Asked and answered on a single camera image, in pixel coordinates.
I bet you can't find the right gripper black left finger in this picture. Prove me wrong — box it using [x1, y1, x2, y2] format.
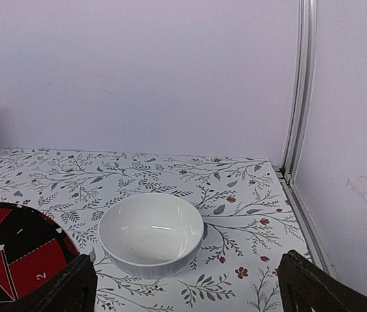
[0, 254, 98, 312]

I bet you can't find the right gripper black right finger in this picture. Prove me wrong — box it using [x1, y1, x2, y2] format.
[278, 250, 367, 312]

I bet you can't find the right aluminium frame post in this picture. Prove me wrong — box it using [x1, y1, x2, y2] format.
[277, 1, 338, 280]

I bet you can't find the white ceramic bowl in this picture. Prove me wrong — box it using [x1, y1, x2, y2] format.
[98, 193, 204, 279]

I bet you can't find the round red black poker mat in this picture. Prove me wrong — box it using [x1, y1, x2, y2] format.
[0, 203, 79, 307]

